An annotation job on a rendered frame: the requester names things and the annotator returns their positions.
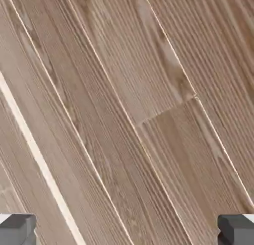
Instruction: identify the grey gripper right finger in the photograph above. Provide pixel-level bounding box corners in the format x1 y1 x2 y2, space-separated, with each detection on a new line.
217 214 254 245

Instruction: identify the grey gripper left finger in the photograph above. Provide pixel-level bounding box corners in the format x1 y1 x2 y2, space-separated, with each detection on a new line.
0 213 37 245

